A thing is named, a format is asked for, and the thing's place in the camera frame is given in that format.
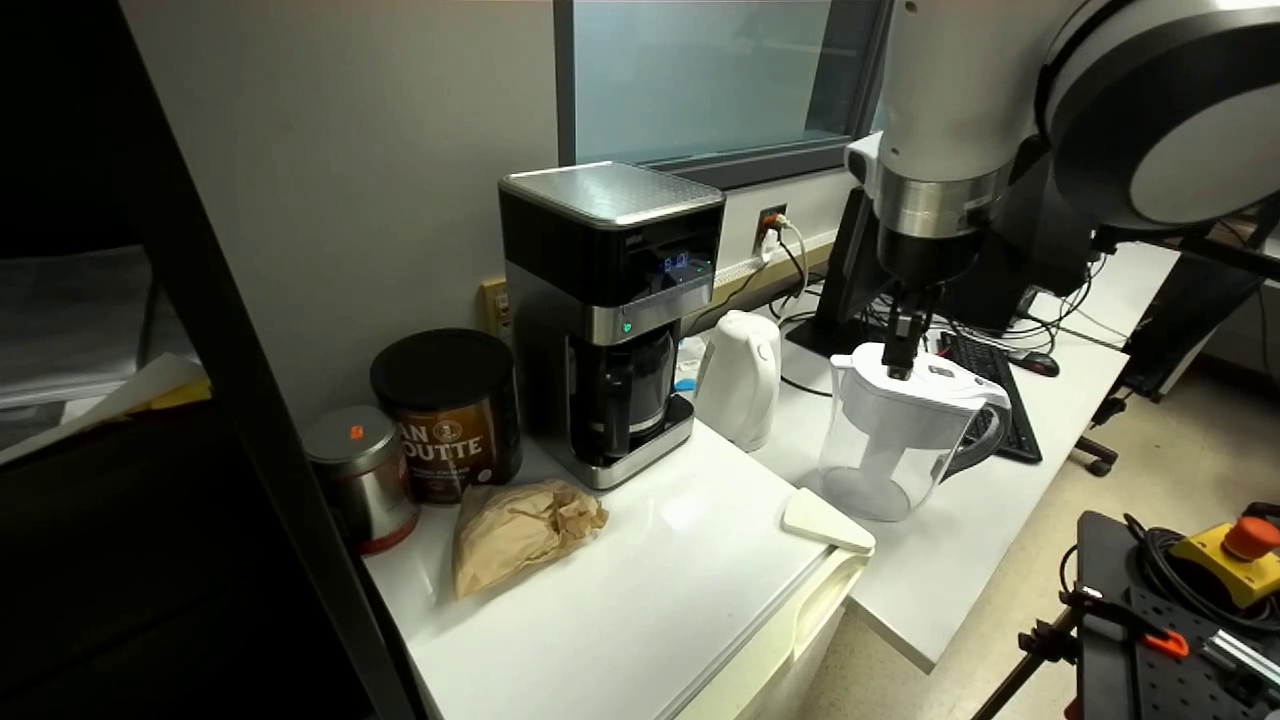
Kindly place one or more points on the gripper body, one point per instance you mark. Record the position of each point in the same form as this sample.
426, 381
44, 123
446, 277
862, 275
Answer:
930, 255

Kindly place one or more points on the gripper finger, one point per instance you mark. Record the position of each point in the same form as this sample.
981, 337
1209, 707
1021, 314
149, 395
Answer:
900, 358
930, 305

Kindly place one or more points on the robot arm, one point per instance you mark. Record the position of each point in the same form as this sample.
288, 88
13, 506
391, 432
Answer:
960, 90

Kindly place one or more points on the glass coffee carafe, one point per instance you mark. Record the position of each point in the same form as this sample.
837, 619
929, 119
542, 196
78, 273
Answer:
630, 390

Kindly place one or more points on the black silver coffee machine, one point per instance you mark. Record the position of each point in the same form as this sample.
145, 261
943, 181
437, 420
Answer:
600, 300

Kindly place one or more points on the yellow emergency stop button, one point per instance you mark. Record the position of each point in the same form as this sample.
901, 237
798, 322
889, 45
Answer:
1235, 555

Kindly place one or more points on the dark brown coffee can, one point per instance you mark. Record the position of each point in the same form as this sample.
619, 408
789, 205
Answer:
450, 420

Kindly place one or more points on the clear water filter pitcher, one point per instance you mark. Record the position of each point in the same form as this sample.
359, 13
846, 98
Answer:
890, 440

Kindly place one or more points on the black monitor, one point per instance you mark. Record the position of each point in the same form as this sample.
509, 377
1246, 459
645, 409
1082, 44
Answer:
1040, 260

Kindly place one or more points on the black keyboard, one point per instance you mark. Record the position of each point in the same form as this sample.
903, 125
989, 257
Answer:
1005, 400

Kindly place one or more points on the black computer mouse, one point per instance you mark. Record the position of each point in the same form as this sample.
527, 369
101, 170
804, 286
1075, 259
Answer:
1038, 363

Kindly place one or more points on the white electric kettle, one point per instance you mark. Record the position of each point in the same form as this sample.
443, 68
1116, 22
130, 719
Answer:
740, 385

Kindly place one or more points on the flat cream plastic piece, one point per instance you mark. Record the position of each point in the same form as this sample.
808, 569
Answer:
825, 522

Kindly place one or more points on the small white blue container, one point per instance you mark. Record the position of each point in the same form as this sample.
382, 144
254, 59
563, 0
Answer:
688, 370

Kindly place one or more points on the black office chair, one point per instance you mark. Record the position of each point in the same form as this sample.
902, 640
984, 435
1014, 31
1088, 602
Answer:
1190, 310

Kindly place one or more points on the window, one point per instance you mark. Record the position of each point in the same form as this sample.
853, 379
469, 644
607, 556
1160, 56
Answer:
700, 80

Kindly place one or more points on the black clamp with orange tips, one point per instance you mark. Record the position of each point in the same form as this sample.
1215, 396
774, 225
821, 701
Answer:
1130, 620

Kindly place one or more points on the white mini fridge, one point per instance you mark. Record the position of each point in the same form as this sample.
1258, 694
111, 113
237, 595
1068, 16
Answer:
640, 600

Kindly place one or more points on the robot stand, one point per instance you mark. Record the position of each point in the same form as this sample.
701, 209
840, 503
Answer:
1130, 680

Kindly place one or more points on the crumpled brown paper bag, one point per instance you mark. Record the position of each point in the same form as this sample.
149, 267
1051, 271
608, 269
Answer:
520, 530

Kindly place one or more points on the silver tin with red base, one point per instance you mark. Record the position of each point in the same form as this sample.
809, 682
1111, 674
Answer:
360, 480

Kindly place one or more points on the dark shelf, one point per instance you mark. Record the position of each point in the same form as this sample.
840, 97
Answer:
150, 560

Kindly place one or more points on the stack of papers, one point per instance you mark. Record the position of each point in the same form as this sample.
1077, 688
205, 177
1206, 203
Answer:
70, 330

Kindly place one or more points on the wall socket with plugs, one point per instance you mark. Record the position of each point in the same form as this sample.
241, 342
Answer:
771, 228

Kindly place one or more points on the yellowed wall socket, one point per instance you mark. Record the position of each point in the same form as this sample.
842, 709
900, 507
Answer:
494, 305

